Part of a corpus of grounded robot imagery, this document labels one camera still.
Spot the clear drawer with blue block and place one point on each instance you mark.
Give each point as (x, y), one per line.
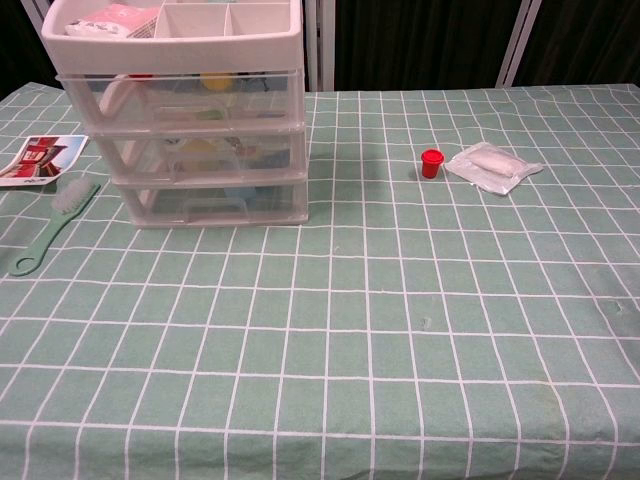
(150, 161)

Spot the clear plastic drawer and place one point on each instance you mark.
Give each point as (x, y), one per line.
(210, 210)

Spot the clear drawer with red item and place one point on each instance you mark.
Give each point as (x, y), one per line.
(165, 107)

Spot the white plastic drawer cabinet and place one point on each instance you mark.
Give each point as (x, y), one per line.
(175, 55)

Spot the green checked tablecloth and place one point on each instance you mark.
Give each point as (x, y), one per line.
(350, 325)

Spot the red bottle cap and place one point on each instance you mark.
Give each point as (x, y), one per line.
(432, 164)

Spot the yellow hexagonal block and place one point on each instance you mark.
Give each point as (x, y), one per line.
(202, 149)

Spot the white gauze in clear packet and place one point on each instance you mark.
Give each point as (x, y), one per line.
(492, 167)

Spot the yellow round item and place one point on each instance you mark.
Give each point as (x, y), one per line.
(217, 81)

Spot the small red item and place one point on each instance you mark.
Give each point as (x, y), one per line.
(140, 77)

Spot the photo postcard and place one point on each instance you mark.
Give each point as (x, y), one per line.
(40, 160)

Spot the pink white carton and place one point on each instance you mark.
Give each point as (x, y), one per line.
(117, 17)

